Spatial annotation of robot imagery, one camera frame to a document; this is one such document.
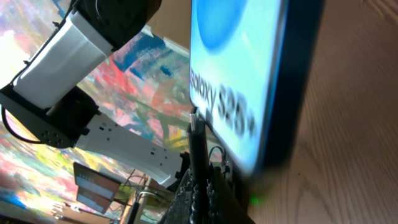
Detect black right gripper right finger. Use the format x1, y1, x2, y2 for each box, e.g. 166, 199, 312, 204
206, 166, 255, 224

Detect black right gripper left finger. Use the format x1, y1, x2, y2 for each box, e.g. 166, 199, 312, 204
164, 169, 201, 224

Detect black USB charging cable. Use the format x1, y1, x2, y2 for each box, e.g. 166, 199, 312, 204
187, 106, 212, 224

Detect blue Galaxy smartphone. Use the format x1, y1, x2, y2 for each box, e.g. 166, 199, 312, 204
189, 0, 324, 179

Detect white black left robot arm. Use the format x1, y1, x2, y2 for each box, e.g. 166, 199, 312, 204
1, 0, 190, 189

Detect stacked monitor screens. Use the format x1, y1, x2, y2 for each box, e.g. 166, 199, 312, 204
73, 162, 121, 214

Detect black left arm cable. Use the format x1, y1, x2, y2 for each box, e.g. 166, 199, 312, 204
0, 105, 43, 146

